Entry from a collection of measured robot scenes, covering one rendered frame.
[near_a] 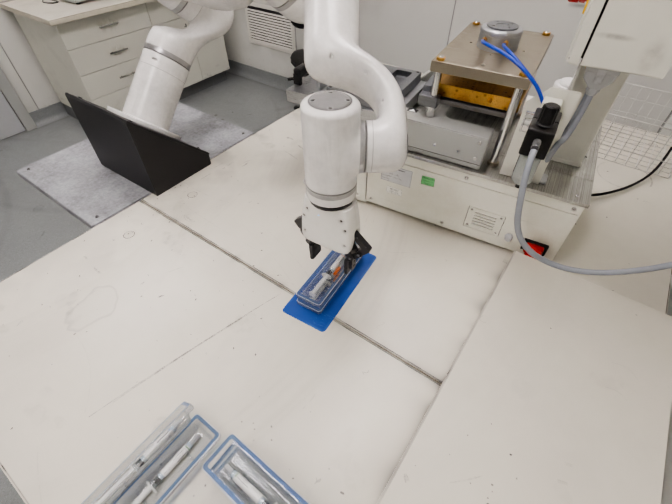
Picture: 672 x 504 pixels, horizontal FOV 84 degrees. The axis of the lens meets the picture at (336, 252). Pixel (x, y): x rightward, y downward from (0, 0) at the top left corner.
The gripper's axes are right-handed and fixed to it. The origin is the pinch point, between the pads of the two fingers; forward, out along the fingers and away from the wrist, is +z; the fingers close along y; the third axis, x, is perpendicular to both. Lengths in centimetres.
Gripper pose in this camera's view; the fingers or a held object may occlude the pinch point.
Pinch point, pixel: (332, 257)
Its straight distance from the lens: 74.3
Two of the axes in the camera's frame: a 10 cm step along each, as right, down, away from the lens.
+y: 8.6, 3.7, -3.5
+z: 0.0, 6.9, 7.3
